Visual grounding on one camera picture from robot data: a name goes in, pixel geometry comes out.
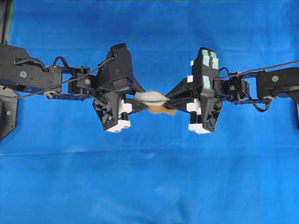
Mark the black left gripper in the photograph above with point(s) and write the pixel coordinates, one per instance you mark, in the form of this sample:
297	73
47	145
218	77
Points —
113	109

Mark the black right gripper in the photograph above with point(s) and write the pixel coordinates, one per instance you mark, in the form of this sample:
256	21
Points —
204	111

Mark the white and brown sponge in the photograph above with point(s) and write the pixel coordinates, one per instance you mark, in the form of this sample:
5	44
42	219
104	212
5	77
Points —
155	101

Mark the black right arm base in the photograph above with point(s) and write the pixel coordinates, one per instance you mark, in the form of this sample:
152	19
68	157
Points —
295	114

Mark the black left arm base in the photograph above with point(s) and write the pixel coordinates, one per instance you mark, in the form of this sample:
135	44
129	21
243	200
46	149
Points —
8	111

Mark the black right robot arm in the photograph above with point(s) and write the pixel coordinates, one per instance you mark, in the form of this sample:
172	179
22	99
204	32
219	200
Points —
256	87

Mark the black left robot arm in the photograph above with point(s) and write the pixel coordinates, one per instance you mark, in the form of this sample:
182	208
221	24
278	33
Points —
23	73

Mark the blue table cloth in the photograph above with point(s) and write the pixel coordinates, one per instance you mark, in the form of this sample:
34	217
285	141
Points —
59	167

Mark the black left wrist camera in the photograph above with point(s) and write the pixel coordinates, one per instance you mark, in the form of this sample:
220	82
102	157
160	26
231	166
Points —
117	74

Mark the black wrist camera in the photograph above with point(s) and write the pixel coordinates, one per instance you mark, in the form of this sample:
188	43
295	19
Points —
204	68
117	74

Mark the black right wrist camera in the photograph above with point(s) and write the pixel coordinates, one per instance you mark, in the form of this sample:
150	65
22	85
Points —
204	68

